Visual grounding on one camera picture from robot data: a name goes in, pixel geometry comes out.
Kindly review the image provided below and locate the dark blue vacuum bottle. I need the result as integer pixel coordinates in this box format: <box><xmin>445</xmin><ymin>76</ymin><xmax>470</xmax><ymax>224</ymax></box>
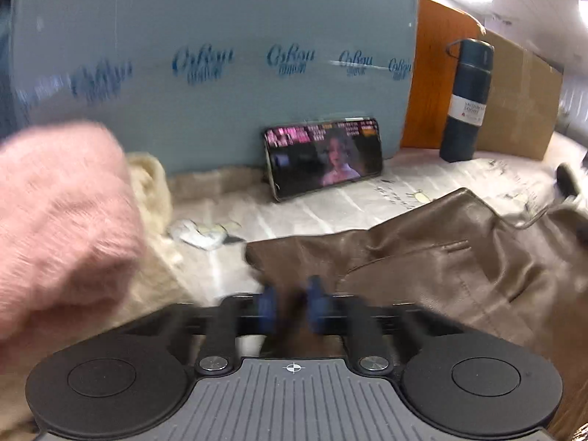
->
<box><xmin>440</xmin><ymin>38</ymin><xmax>494</xmax><ymax>162</ymax></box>

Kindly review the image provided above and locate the orange cardboard box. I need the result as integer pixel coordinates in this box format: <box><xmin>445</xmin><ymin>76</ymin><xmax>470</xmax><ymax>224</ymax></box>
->
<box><xmin>401</xmin><ymin>0</ymin><xmax>485</xmax><ymax>149</ymax></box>

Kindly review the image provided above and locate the cream fuzzy garment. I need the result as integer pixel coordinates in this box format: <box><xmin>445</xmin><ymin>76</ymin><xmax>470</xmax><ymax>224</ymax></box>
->
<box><xmin>1</xmin><ymin>153</ymin><xmax>190</xmax><ymax>440</ymax></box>

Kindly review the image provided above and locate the brown cardboard box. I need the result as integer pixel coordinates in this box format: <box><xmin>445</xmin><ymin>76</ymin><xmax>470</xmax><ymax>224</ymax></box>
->
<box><xmin>476</xmin><ymin>31</ymin><xmax>562</xmax><ymax>160</ymax></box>

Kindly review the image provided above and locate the brown leather jacket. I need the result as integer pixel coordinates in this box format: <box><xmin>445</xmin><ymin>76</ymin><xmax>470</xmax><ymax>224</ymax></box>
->
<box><xmin>245</xmin><ymin>189</ymin><xmax>587</xmax><ymax>440</ymax></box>

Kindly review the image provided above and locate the light blue printed box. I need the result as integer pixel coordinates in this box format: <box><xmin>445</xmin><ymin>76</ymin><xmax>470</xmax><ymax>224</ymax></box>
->
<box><xmin>8</xmin><ymin>0</ymin><xmax>417</xmax><ymax>172</ymax></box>

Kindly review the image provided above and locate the pink fuzzy garment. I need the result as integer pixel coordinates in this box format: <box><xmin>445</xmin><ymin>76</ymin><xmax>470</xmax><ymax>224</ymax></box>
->
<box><xmin>1</xmin><ymin>122</ymin><xmax>144</xmax><ymax>341</ymax></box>

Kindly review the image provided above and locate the black smartphone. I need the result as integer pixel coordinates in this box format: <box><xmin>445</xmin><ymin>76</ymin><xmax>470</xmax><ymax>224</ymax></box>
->
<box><xmin>262</xmin><ymin>118</ymin><xmax>383</xmax><ymax>201</ymax></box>

